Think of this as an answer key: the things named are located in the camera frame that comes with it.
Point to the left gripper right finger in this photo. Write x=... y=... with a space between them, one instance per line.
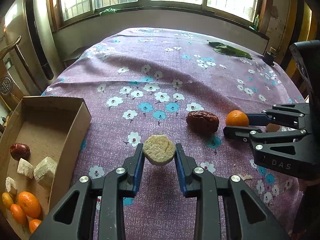
x=224 y=205

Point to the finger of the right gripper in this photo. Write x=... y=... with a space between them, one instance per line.
x=260 y=140
x=294 y=116

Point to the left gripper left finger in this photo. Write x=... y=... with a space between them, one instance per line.
x=73 y=216

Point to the dark red jujube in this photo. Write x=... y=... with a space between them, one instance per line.
x=202 y=122

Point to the large orange tangerine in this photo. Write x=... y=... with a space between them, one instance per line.
x=29 y=204

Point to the beige sugarcane chunk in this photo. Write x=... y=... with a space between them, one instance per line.
x=44 y=171

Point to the pale round sugarcane chunk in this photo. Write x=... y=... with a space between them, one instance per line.
x=159 y=150

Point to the pale hexagonal sugarcane chunk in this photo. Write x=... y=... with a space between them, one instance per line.
x=272 y=128

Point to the small orange tangerine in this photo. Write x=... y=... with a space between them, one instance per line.
x=34 y=224

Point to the small dark bottle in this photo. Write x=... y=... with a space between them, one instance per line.
x=269 y=56

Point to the small orange kumquat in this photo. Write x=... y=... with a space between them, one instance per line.
x=18 y=214

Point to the sugarcane chunk in box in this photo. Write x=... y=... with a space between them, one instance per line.
x=25 y=168

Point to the small sugarcane piece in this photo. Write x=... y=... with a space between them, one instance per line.
x=10 y=185

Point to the yellowish small kumquat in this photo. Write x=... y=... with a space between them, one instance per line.
x=7 y=200

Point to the green leaf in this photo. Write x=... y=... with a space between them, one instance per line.
x=224 y=49

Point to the red jujube in box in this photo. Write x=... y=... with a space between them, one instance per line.
x=20 y=151

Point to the green spray bottle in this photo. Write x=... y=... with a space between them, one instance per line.
x=256 y=22

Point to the purple floral tablecloth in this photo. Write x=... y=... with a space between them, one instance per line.
x=144 y=81

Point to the green cloth on sill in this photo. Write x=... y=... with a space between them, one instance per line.
x=108 y=11

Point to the tall standing air conditioner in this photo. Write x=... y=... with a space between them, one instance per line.
x=29 y=20

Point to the window frame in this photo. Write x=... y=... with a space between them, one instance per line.
x=155 y=2

